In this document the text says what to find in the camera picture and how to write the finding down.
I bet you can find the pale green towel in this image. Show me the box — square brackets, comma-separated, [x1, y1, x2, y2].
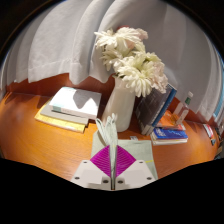
[90, 113, 159, 191]

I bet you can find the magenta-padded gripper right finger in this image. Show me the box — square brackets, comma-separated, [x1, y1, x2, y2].
[114, 144, 158, 191]

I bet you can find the white curtain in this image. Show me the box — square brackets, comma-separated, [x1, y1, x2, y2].
[0, 0, 224, 124]

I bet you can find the dark grey standing book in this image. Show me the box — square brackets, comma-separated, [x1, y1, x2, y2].
[134, 84, 174, 136]

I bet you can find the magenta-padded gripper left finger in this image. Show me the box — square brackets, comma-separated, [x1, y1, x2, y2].
[70, 144, 113, 191]

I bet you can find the blue standing book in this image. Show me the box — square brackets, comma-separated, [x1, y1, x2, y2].
[146, 87, 178, 136]

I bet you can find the red booklet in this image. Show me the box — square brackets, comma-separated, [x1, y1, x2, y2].
[202, 123, 216, 140]

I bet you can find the white flower bouquet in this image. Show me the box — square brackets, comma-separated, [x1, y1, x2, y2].
[94, 26, 170, 99]

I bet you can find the white ceramic jug vase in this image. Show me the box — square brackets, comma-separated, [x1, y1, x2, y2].
[101, 74, 137, 133]

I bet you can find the blue lying book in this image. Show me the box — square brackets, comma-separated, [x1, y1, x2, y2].
[150, 127, 189, 146]

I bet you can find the white book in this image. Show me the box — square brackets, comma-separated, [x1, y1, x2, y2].
[48, 86, 103, 121]

